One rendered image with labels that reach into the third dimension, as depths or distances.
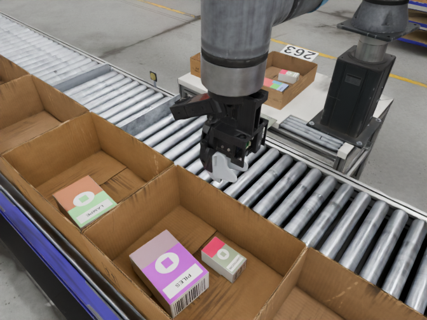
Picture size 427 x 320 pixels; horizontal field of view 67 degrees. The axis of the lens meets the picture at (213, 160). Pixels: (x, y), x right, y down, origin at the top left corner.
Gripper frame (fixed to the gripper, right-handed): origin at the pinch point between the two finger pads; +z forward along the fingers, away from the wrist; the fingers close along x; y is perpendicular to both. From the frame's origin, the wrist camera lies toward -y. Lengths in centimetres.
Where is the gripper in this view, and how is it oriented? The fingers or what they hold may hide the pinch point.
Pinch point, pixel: (216, 174)
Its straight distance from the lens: 61.0
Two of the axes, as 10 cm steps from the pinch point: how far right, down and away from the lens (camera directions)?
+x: 5.9, -5.4, 6.0
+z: -0.2, 7.4, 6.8
